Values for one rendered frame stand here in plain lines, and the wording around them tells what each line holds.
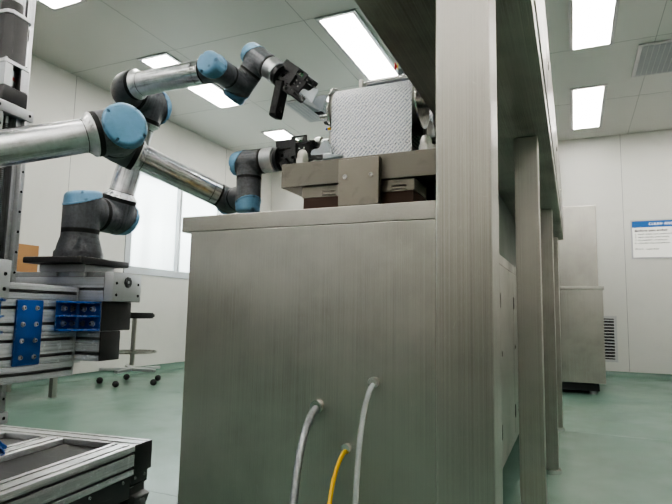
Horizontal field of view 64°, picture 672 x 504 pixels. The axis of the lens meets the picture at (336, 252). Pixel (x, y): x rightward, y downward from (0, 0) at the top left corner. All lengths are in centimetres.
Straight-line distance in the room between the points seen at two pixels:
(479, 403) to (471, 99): 32
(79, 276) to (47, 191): 351
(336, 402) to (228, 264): 42
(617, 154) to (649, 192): 57
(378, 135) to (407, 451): 82
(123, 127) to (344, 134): 58
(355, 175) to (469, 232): 69
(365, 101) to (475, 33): 92
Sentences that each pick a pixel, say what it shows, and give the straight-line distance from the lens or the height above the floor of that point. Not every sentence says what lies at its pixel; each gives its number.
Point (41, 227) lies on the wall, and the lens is 525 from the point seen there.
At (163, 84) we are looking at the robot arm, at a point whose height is 136.
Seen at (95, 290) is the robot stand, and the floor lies 72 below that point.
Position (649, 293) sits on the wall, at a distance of 695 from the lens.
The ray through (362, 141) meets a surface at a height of 113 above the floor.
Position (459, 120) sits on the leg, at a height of 88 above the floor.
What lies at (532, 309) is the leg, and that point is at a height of 68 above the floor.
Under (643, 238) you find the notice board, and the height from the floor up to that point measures 156.
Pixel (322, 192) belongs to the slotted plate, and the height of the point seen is 95.
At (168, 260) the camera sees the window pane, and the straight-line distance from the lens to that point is 637.
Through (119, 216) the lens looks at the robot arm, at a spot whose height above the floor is 98.
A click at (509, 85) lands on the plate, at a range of 122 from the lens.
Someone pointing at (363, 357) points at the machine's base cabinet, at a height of 57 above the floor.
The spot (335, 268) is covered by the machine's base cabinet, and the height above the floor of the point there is 76.
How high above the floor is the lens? 66
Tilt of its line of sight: 6 degrees up
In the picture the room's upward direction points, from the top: 1 degrees clockwise
